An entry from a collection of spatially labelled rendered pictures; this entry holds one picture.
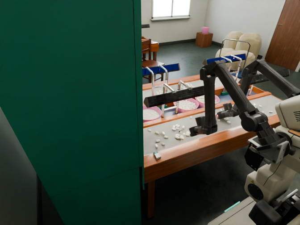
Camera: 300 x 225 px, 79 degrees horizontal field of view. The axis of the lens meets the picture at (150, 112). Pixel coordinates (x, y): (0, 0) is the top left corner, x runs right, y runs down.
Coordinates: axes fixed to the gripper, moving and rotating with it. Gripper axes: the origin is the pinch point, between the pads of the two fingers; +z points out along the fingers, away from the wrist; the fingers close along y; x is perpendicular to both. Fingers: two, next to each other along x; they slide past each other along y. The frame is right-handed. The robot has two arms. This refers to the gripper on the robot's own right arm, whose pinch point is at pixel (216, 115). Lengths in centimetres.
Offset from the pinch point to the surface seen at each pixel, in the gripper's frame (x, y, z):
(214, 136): 14.3, 22.3, -18.7
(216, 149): 25.1, 24.4, -19.1
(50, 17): -53, 120, -85
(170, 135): 5, 54, -4
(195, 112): -8.0, 15.4, 9.3
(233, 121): 9.4, -10.9, -8.3
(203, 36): -247, -336, 371
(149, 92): -44, 39, 59
